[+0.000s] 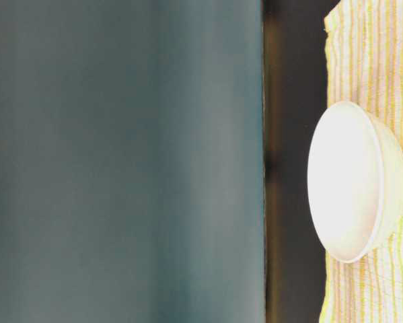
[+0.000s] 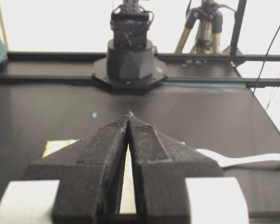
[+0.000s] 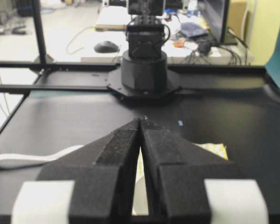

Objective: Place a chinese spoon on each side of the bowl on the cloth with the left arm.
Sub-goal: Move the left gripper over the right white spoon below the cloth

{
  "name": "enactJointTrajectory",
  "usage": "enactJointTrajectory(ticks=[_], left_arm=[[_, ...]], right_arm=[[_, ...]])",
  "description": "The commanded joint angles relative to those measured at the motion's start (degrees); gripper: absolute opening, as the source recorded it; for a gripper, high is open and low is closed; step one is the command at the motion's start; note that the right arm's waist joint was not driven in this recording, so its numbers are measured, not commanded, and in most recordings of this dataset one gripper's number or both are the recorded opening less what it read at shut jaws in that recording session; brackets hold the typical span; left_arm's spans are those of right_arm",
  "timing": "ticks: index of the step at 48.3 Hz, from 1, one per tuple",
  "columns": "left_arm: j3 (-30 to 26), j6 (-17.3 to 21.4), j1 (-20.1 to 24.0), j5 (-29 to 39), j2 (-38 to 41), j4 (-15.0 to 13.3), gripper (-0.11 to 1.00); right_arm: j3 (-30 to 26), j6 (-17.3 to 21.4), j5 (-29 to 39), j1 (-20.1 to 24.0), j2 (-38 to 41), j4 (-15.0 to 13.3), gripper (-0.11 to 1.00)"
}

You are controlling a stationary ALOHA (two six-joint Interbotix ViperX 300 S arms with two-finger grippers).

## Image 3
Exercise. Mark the yellow striped cloth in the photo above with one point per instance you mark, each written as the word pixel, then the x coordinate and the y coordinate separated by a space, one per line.
pixel 218 149

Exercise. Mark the white chinese spoon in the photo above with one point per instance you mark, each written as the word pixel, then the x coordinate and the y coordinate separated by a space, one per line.
pixel 14 161

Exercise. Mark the black computer monitor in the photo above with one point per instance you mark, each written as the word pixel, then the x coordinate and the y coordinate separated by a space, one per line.
pixel 215 13

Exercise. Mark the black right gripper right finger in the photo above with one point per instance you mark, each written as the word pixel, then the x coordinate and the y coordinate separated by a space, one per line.
pixel 187 184

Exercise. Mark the cardboard box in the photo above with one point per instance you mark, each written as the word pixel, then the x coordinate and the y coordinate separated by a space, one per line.
pixel 238 10

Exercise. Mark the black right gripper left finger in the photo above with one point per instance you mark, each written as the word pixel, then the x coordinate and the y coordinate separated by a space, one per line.
pixel 92 185

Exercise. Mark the black vertical frame post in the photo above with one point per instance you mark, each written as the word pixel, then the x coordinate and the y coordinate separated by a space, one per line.
pixel 44 58

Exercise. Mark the white plate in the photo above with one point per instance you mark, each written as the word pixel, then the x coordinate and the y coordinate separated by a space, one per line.
pixel 140 202

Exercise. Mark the black computer mouse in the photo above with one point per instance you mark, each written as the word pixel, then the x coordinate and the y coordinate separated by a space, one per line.
pixel 106 47

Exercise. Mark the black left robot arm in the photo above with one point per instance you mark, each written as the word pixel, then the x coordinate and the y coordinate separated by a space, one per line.
pixel 143 73

